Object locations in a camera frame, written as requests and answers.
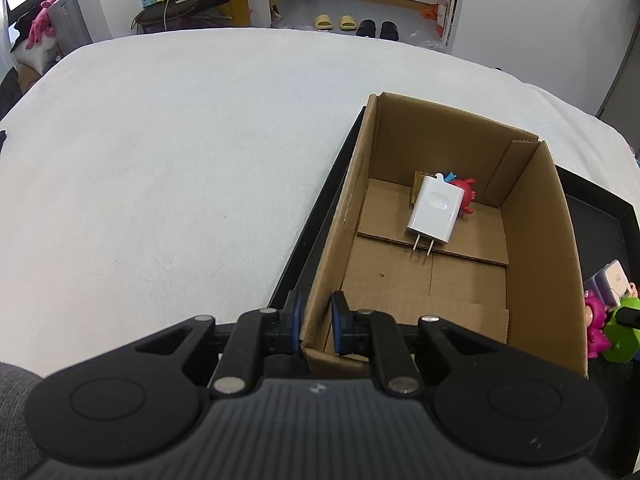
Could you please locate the brown cardboard box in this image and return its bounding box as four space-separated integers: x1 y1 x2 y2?
300 93 587 377

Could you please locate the yellow slipper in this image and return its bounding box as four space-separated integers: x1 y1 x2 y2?
314 14 333 30
338 15 358 32

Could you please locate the green cube toy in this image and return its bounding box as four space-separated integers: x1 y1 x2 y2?
603 297 639 363

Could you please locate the cream white cube toy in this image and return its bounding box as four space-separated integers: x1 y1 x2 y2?
584 259 631 308

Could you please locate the magenta pig figurine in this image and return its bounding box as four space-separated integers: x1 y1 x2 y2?
585 289 611 359

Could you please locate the black rectangular tray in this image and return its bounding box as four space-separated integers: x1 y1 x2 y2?
269 115 639 334

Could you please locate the black slipper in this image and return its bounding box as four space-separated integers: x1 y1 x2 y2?
356 18 376 38
380 21 399 41

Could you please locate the brown haired girl figurine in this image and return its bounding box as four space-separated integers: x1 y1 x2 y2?
628 282 638 298

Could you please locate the white wall charger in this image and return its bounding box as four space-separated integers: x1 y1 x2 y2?
407 174 463 252

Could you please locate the left black slipper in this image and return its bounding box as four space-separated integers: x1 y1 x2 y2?
356 18 376 38

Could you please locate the blue red beer mug figurine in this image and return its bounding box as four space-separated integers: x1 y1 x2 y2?
445 172 476 214

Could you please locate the left yellow slipper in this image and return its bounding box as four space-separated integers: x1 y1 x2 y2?
314 14 333 30

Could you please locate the right yellow slipper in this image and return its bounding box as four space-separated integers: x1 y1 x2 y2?
338 15 358 32

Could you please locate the pink plush toy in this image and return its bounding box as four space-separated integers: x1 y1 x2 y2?
26 0 58 50

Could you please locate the right black slipper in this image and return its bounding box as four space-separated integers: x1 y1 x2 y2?
380 21 399 41

